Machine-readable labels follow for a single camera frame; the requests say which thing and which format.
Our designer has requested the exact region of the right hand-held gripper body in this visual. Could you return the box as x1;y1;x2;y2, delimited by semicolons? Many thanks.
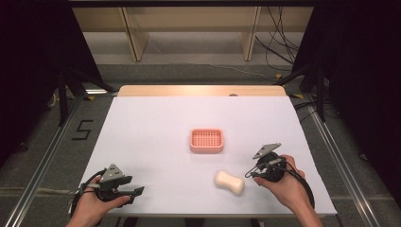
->
252;142;288;183

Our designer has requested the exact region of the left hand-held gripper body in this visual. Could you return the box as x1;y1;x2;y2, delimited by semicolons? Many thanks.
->
94;164;125;202

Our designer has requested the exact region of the cream soap bar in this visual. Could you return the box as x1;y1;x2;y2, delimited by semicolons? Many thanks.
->
214;169;246;197

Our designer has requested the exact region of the pink soap dish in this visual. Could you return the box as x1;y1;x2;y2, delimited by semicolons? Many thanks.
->
189;128;225;155

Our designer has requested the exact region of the person's right hand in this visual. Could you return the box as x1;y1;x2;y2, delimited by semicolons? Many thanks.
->
253;153;312;213

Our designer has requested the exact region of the person's left hand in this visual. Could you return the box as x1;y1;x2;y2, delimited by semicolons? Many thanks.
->
66;175;131;227

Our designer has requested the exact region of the white table mat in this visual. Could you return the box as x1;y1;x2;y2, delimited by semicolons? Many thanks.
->
68;96;339;219

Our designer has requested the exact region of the black metal stand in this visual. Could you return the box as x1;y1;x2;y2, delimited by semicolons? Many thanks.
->
57;66;115;128
278;64;328;123

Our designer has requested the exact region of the dark curtain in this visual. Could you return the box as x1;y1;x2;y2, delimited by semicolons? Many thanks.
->
291;0;401;206
0;0;106;168

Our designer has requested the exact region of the light wooden shelf unit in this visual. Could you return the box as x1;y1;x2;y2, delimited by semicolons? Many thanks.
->
72;6;314;62

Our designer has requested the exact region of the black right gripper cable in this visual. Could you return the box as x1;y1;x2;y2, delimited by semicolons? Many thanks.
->
273;164;316;210

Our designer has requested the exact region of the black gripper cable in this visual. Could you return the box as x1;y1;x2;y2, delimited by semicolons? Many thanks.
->
69;167;109;221
273;164;316;210

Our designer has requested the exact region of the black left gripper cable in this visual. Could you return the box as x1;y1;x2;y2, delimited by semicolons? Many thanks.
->
69;167;109;221

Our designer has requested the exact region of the metal floor rail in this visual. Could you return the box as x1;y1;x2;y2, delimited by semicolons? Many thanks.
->
303;94;383;227
3;94;87;227

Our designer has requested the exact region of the bundle of black cables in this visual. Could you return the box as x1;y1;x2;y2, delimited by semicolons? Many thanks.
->
254;6;301;73

